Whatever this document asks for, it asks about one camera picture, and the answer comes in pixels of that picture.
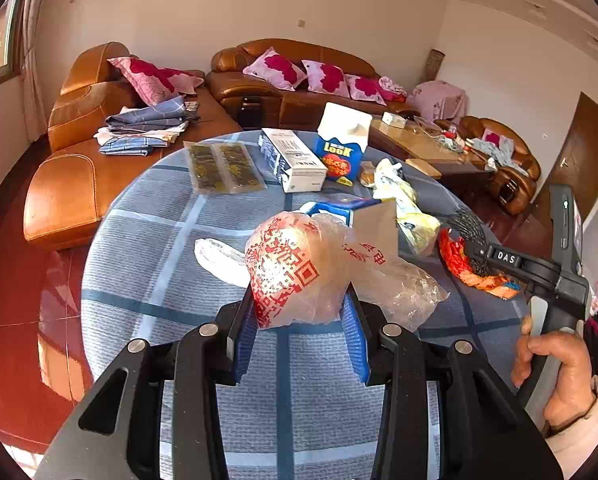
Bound red printed plastic bag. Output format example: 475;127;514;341
244;210;450;332

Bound long brown leather sofa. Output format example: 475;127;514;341
206;39;421;132

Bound person's right hand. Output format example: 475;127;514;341
511;317;597;431

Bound folded blue checked sheets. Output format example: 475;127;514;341
95;95;201;157

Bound orange snack wrapper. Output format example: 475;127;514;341
438;229;524;302

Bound brown wooden door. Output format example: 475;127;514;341
531;91;598;222

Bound white yellow plastic bag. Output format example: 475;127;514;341
373;159;443;257

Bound clear plastic bag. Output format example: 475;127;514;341
194;237;252;289

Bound pile of small packets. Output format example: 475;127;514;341
435;129;468;154

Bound brown leather armchair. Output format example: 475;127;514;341
434;116;542;217

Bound light curtain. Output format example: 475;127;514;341
22;0;56;147

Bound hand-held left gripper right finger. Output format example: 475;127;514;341
343;282;564;480

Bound tall patterned cylinder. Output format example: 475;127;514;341
425;49;446;84

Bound blue white paper box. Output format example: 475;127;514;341
299;197;398;262

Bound white medicine box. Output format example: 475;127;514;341
257;128;329;194

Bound dark wooden coffee table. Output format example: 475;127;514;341
369;116;500;184

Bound pink cloth cover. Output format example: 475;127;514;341
411;80;468;124

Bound person's right forearm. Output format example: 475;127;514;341
544;375;598;480

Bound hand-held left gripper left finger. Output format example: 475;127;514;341
34;280;257;480

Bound blue white milk carton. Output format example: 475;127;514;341
313;102;373;186

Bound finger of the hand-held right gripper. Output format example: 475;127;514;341
461;241;562;287

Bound light blue blanket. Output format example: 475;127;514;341
466;137;518;166

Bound brown leather chaise sofa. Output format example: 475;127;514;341
23;42;243;252

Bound small-flowered pink cushion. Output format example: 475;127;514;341
379;76;409;103

